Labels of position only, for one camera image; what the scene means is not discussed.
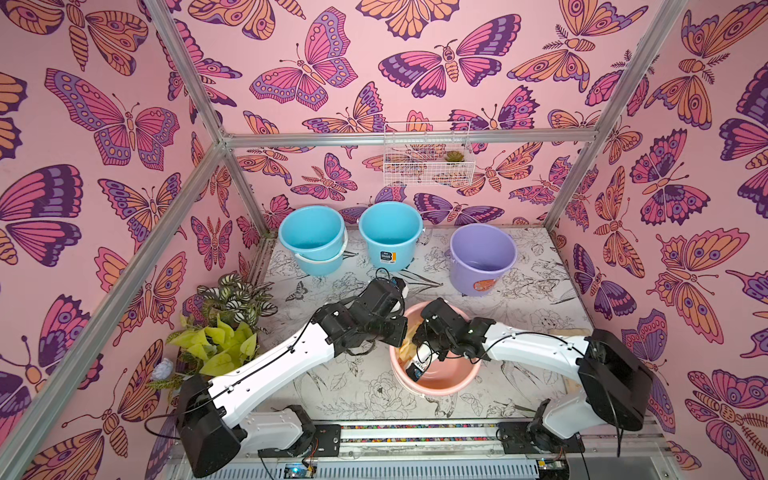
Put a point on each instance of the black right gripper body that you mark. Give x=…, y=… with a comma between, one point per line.
x=432, y=339

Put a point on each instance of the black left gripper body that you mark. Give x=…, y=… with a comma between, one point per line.
x=389, y=331

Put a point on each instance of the yellow cleaning cloth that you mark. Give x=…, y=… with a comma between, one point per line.
x=408, y=349

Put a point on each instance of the pink plastic bucket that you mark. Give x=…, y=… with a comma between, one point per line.
x=443, y=378

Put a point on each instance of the purple plastic bucket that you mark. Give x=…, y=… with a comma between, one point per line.
x=481, y=255

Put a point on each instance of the light blue bucket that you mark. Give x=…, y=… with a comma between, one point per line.
x=317, y=237
x=391, y=230

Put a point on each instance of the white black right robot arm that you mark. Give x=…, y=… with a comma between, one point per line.
x=615, y=386

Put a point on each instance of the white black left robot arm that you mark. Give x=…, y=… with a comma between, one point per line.
x=217, y=418

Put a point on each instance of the beige work glove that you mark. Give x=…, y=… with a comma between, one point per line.
x=582, y=332

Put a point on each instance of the potted green leafy plant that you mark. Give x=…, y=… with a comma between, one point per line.
x=219, y=331

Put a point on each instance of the small green succulent plant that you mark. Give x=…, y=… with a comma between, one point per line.
x=454, y=156

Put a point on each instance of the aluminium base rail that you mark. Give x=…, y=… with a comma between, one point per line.
x=461, y=449

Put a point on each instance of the white wire wall basket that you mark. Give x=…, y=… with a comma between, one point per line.
x=416, y=158

